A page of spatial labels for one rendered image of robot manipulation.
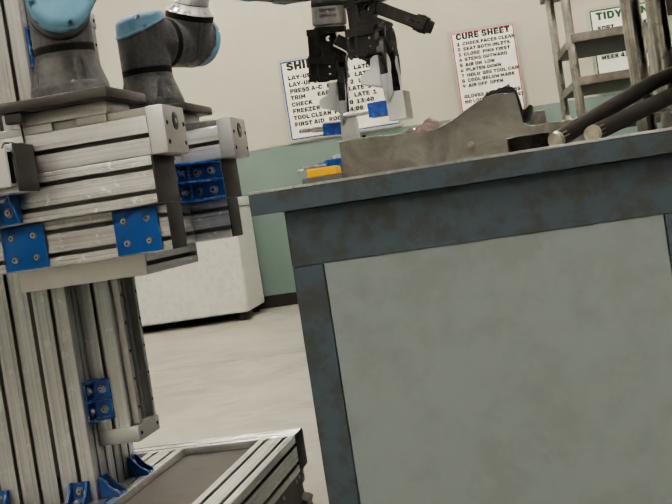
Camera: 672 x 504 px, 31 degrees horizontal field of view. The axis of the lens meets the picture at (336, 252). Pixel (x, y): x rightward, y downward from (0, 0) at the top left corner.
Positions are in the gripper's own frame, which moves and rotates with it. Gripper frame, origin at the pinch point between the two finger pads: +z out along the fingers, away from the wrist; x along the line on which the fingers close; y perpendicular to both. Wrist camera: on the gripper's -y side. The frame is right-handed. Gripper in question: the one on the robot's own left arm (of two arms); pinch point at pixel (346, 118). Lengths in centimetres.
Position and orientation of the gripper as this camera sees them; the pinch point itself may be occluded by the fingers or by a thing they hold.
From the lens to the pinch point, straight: 263.8
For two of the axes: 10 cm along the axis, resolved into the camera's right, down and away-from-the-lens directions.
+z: 0.8, 9.8, 1.6
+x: -0.9, 1.6, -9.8
